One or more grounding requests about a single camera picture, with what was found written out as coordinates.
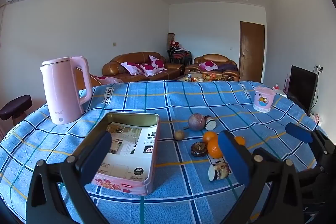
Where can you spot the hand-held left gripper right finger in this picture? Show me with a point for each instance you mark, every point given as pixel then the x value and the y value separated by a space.
pixel 233 155

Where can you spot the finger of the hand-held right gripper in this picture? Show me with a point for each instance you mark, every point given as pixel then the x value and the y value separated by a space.
pixel 312 174
pixel 299 132

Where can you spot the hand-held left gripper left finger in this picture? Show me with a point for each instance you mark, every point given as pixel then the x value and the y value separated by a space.
pixel 97 158

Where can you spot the small mandarin orange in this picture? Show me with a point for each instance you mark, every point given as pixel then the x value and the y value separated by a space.
pixel 240 140

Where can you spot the nut topped pastry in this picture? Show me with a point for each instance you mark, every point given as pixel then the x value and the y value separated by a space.
pixel 198 149

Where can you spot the pink tin box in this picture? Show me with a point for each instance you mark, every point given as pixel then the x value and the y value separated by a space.
pixel 126 184

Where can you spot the purple passion fruit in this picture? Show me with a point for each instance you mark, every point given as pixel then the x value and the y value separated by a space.
pixel 196 122

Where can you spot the small brown round fruit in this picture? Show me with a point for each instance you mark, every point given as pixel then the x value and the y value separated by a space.
pixel 179 134

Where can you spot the printed paper leaflet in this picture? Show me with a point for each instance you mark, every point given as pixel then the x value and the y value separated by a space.
pixel 131 145

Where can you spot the black television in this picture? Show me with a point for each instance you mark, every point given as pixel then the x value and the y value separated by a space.
pixel 302 87

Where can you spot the pink cartoon plastic bucket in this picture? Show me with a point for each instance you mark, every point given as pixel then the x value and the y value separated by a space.
pixel 263 100

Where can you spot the blue plaid tablecloth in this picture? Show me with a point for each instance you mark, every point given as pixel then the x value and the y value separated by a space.
pixel 183 187

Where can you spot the pink electric kettle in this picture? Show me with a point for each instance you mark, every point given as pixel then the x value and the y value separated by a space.
pixel 63 92

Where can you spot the brown leather recliner chair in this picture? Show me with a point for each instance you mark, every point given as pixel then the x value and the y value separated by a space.
pixel 94 81

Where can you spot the pink floral blanket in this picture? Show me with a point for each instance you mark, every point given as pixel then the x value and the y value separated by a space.
pixel 110 79

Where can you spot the cluttered coffee table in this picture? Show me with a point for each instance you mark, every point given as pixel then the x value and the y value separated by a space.
pixel 202 77

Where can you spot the purple cloth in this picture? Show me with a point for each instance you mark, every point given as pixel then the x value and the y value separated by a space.
pixel 227 67

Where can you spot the pink floral cushion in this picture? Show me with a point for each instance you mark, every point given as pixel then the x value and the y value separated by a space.
pixel 149 70
pixel 208 65
pixel 157 62
pixel 131 68

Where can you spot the brown wooden door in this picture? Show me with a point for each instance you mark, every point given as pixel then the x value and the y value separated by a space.
pixel 252 50

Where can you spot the dark purple round stool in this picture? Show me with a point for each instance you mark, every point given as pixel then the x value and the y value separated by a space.
pixel 15 106

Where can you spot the brown leather armchair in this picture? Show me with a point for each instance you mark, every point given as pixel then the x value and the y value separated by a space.
pixel 210 57

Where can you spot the brown leather three-seat sofa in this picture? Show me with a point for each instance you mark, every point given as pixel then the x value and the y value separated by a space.
pixel 131 57

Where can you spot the stacked dark chairs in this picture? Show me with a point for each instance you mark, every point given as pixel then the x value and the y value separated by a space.
pixel 179 54

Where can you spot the red flowers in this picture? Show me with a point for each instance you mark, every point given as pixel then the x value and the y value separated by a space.
pixel 175 43

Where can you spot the tall patterned vase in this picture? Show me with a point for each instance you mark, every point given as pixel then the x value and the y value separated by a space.
pixel 171 39

